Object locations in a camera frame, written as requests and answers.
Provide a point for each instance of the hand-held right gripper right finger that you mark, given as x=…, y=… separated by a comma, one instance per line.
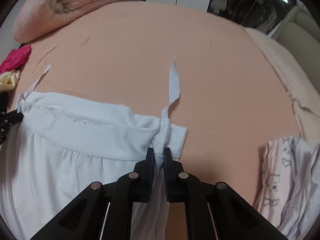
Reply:
x=171, y=172

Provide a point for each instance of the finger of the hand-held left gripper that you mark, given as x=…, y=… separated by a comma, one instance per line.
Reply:
x=11, y=115
x=5, y=127

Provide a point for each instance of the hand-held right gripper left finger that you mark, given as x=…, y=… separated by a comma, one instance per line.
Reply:
x=147, y=170

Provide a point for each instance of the light blue tie-waist garment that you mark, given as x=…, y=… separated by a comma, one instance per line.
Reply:
x=75, y=135

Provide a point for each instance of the pale yellow garment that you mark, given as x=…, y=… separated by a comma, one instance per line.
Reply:
x=8, y=81

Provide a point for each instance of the magenta garment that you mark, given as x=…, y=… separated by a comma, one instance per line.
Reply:
x=13, y=60

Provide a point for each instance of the rolled pink quilt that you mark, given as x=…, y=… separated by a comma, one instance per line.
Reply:
x=37, y=12

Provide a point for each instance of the bed with pink sheet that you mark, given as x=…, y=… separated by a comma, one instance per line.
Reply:
x=200, y=67

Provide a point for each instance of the pale blue folded garment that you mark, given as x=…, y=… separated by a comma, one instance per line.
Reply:
x=300, y=180

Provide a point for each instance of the cream blanket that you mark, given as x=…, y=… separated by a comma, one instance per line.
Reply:
x=295, y=80

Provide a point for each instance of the glass-door wardrobe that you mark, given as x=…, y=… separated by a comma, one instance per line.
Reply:
x=240, y=5

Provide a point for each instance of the grey-green padded headboard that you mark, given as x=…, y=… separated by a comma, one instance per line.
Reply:
x=300, y=30

